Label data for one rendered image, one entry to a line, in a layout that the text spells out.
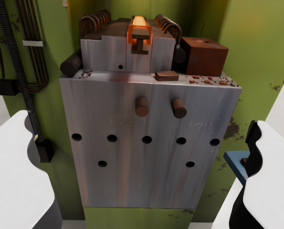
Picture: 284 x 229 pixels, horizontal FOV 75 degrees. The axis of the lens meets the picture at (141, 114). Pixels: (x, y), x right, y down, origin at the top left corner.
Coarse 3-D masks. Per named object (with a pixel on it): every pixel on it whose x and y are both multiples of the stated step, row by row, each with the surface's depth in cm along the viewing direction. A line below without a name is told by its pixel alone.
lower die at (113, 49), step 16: (96, 32) 47; (112, 32) 42; (128, 32) 38; (160, 32) 45; (96, 48) 39; (112, 48) 39; (128, 48) 40; (160, 48) 40; (96, 64) 41; (112, 64) 41; (128, 64) 41; (144, 64) 41; (160, 64) 42
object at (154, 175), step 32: (64, 96) 39; (96, 96) 39; (128, 96) 39; (160, 96) 39; (192, 96) 39; (224, 96) 39; (96, 128) 43; (224, 128) 44; (96, 160) 49; (128, 160) 49; (160, 160) 49; (192, 160) 50; (96, 192) 56; (128, 192) 57; (160, 192) 57; (192, 192) 57
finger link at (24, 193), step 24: (24, 120) 9; (0, 144) 8; (24, 144) 8; (0, 168) 7; (24, 168) 7; (0, 192) 6; (24, 192) 6; (48, 192) 6; (0, 216) 5; (24, 216) 5; (48, 216) 6
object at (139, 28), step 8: (136, 16) 62; (136, 24) 43; (144, 24) 44; (136, 32) 30; (144, 32) 31; (128, 40) 37; (136, 40) 36; (144, 40) 37; (136, 48) 31; (144, 48) 31
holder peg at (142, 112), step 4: (136, 100) 39; (140, 100) 38; (144, 100) 38; (136, 104) 37; (140, 104) 36; (144, 104) 36; (136, 108) 36; (140, 108) 36; (144, 108) 36; (148, 108) 37; (136, 112) 36; (140, 112) 36; (144, 112) 36; (148, 112) 37; (140, 116) 37
